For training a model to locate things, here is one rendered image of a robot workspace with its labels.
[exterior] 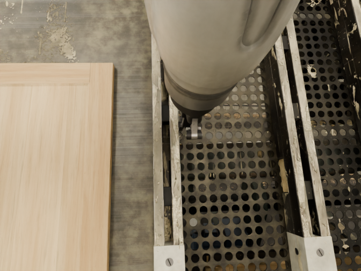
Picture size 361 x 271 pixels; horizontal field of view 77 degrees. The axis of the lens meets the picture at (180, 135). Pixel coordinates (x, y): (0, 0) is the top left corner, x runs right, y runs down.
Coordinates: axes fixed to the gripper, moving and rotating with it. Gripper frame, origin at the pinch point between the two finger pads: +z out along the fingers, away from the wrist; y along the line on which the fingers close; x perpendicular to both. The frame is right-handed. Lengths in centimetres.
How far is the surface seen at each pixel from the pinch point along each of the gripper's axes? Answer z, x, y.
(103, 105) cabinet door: 6.5, 19.9, 7.1
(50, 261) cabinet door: 6.8, 29.8, -27.8
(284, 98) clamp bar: 1.5, -24.1, 6.0
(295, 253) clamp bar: 5.5, -23.4, -28.9
